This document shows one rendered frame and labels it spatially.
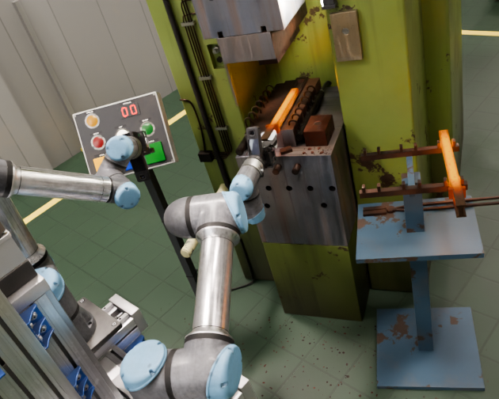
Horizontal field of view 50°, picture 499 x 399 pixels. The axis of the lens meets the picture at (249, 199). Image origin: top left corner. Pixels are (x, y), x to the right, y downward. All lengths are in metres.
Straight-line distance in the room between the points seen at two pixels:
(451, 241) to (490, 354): 0.69
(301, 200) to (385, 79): 0.55
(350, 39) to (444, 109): 0.76
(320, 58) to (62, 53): 2.78
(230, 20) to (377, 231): 0.88
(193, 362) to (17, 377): 0.37
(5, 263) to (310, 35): 1.57
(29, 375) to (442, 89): 1.92
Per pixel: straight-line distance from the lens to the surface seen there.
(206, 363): 1.19
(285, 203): 2.12
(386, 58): 1.93
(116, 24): 4.94
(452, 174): 1.70
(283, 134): 2.00
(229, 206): 1.36
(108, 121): 2.13
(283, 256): 2.33
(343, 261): 2.26
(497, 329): 2.50
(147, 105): 2.09
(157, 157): 2.07
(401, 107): 2.01
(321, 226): 2.14
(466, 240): 1.87
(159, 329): 2.81
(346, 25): 1.88
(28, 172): 1.47
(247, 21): 1.84
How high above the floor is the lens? 1.94
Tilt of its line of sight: 35 degrees down
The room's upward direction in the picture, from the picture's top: 17 degrees counter-clockwise
